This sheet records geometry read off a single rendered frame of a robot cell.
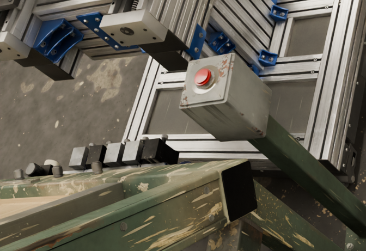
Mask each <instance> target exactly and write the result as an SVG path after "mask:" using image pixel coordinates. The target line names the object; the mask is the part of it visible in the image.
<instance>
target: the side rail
mask: <svg viewBox="0 0 366 251"><path fill-rule="evenodd" d="M218 179H219V172H218V171H217V170H214V171H206V172H194V173H191V174H188V175H186V176H183V177H180V178H178V179H176V180H173V181H170V182H168V183H165V184H162V185H160V186H157V187H155V188H152V189H150V190H147V191H145V192H142V193H139V194H136V195H134V196H132V197H129V198H126V199H124V200H121V201H119V202H116V203H114V204H111V205H108V206H105V207H103V208H101V209H98V210H95V211H93V212H90V213H88V214H85V215H82V216H80V217H77V218H75V219H72V220H70V221H67V222H64V223H62V224H59V225H56V226H54V227H51V228H49V229H46V230H44V231H41V232H38V233H36V234H34V235H30V236H28V237H25V238H23V239H20V240H18V241H15V242H13V243H10V244H7V245H5V246H2V247H0V251H181V250H183V249H185V248H187V247H188V246H190V245H192V244H194V243H196V242H198V241H200V240H201V239H203V238H205V237H207V236H209V235H211V234H213V233H214V232H216V231H218V230H220V229H221V228H224V227H225V226H227V225H228V222H227V218H226V217H225V216H224V214H223V209H222V202H221V196H220V192H219V186H218Z"/></svg>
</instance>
